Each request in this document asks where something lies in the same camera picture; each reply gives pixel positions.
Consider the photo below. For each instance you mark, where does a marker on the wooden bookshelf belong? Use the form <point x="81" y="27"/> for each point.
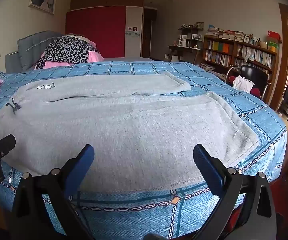
<point x="239" y="55"/>

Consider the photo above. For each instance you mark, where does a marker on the grey pants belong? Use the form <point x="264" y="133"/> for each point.
<point x="134" y="130"/>

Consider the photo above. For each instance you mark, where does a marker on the stack of books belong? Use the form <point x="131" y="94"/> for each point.
<point x="227" y="33"/>

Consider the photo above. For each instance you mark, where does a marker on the red box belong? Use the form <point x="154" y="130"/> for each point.
<point x="274" y="36"/>

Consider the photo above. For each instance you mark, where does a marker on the white bag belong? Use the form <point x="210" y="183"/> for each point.
<point x="242" y="83"/>

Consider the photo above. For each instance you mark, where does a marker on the leopard print blanket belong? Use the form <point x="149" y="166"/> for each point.
<point x="68" y="50"/>

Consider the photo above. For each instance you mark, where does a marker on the red wardrobe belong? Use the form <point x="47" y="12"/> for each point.
<point x="96" y="30"/>

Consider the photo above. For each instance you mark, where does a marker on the low pile of books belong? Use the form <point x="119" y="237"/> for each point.
<point x="210" y="67"/>

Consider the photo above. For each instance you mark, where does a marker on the blue checked bedspread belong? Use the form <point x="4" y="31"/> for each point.
<point x="259" y="110"/>

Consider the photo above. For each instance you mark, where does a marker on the black chair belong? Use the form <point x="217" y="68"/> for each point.
<point x="255" y="73"/>

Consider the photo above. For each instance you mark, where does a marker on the grey padded headboard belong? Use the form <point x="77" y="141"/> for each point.
<point x="31" y="45"/>

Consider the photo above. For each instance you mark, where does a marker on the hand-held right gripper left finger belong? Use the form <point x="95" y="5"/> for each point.
<point x="85" y="158"/>

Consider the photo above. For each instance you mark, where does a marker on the wooden door frame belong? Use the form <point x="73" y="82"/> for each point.
<point x="284" y="55"/>

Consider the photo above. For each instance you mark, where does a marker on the small desktop shelf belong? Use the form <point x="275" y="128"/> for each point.
<point x="190" y="36"/>

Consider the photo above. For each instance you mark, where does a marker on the dark wooden door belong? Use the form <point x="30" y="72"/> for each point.
<point x="149" y="32"/>

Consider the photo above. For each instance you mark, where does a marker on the wall stickers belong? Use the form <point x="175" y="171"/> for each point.
<point x="132" y="31"/>

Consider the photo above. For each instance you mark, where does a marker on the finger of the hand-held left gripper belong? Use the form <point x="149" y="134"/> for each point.
<point x="5" y="143"/>

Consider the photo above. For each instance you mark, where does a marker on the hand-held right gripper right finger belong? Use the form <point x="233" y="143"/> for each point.
<point x="206" y="165"/>

